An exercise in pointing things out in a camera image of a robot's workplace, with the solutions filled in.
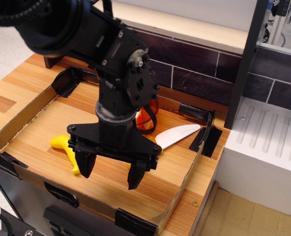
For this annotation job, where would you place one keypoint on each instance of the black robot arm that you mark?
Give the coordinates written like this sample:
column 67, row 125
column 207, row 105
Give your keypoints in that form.
column 77, row 29

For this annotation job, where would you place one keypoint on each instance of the yellow white toy knife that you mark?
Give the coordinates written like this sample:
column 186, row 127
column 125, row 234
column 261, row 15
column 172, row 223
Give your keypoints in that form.
column 173, row 135

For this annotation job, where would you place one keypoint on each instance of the white drainboard sink unit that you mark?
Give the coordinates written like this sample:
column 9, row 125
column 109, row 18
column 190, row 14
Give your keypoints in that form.
column 256, row 161

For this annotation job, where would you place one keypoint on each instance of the yellow toy banana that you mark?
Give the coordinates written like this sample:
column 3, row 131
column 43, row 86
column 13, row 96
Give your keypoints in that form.
column 61, row 142

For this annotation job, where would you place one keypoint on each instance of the orange transparent plastic pot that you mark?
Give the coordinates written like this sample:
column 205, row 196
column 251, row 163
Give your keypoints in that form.
column 145, row 119

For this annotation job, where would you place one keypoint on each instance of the cardboard fence with black tape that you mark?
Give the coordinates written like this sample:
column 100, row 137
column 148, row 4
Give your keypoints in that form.
column 38, row 180

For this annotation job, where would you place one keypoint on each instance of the light wooden shelf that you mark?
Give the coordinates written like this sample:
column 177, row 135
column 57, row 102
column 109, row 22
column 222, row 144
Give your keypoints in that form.
column 177, row 27

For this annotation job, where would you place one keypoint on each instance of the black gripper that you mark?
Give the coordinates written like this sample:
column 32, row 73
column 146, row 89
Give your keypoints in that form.
column 120, row 142

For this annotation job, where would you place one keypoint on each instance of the dark shelf post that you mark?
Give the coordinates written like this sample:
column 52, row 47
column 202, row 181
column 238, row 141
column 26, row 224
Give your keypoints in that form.
column 247, row 62

